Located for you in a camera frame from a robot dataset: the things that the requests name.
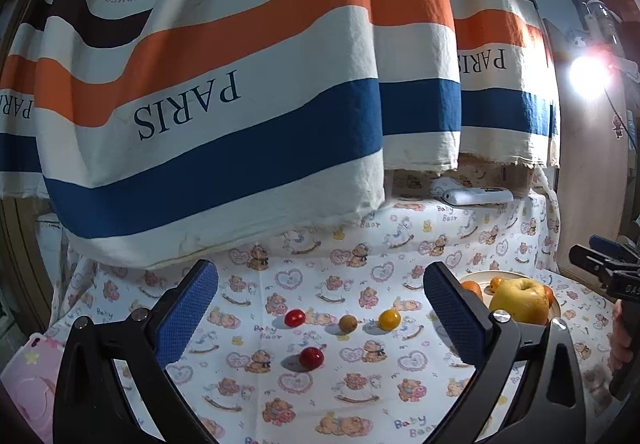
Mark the right human hand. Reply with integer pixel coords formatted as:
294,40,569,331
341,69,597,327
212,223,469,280
608,300,634,372

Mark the cream round plate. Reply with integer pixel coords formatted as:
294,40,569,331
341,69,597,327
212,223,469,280
460,271,561,326

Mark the black lamp cable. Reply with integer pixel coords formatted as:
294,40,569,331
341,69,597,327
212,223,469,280
604,90,639,151

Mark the wooden headboard panel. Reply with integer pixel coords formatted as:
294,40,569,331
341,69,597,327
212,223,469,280
544,20,629,285

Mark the pink cartoon pillow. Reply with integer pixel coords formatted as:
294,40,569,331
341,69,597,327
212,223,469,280
1,334,64,443

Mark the large yellow apple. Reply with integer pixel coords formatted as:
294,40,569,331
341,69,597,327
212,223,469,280
489,278,549,326

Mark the orange mandarin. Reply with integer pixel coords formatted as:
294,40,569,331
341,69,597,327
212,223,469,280
544,285,555,309
461,280,484,302

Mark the bright clip lamp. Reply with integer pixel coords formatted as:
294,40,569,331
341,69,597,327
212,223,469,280
568,0,639,100

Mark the red cherry tomato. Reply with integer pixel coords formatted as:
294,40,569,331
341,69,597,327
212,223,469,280
298,346,324,370
284,308,306,328

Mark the striped Paris curtain cloth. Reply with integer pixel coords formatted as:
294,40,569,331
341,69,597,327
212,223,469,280
1,0,560,268

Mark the teddy bear print bedsheet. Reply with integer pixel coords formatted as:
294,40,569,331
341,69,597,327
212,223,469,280
53,167,620,443

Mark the yellow cherry tomato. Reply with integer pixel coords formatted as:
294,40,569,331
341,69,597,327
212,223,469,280
488,276,506,294
378,308,401,332

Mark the white remote control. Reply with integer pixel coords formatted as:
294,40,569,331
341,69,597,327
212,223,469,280
430,177,514,207

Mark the brown longan fruit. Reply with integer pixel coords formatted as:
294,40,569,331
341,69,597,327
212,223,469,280
338,315,358,334

